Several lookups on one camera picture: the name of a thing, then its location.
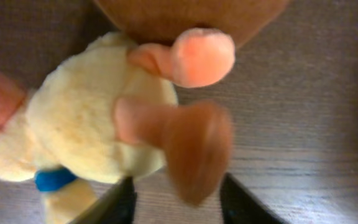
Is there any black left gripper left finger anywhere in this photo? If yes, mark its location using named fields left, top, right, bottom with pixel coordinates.
left=70, top=177, right=137, bottom=224

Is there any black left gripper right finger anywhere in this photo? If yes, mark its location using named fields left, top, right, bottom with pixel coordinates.
left=219, top=173, right=288, bottom=224

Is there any cream plush mouse toy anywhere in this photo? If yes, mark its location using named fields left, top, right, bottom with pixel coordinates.
left=0, top=28, right=235, bottom=223

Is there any brown plush toy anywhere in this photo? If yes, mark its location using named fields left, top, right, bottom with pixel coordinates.
left=94, top=0, right=290, bottom=48

